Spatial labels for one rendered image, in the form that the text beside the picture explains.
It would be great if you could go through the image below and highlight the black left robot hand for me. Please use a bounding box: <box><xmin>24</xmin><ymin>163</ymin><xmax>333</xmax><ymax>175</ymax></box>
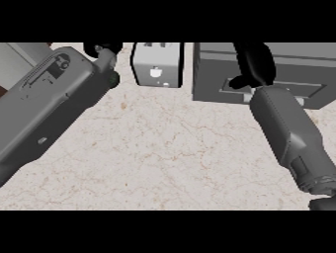
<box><xmin>82</xmin><ymin>42</ymin><xmax>125</xmax><ymax>59</ymax></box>

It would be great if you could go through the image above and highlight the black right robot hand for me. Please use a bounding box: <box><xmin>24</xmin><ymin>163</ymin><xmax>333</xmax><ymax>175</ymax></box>
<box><xmin>228</xmin><ymin>42</ymin><xmax>277</xmax><ymax>91</ymax></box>

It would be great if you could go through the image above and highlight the dark grey appliance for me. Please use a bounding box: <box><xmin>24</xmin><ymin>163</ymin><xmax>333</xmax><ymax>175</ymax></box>
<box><xmin>191</xmin><ymin>42</ymin><xmax>336</xmax><ymax>111</ymax></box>

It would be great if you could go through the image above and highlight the silver toaster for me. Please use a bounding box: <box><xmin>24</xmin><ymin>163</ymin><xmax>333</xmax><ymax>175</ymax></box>
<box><xmin>131</xmin><ymin>42</ymin><xmax>185</xmax><ymax>89</ymax></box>

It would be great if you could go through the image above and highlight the pale grey cabinet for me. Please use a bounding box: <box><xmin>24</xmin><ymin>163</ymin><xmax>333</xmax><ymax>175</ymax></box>
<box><xmin>0</xmin><ymin>42</ymin><xmax>55</xmax><ymax>89</ymax></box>

